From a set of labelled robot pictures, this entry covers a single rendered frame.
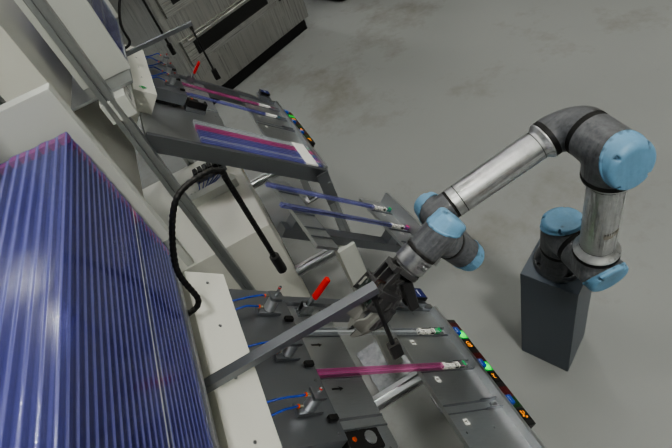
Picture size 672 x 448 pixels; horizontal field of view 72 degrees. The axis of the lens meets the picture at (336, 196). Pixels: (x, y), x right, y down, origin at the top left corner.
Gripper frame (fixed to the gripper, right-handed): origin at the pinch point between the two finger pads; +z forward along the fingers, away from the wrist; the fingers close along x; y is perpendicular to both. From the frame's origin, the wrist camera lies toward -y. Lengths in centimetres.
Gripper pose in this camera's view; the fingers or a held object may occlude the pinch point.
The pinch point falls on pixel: (355, 330)
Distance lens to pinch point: 113.5
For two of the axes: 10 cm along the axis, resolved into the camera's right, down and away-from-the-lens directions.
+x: 4.1, 5.5, -7.3
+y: -6.6, -3.7, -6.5
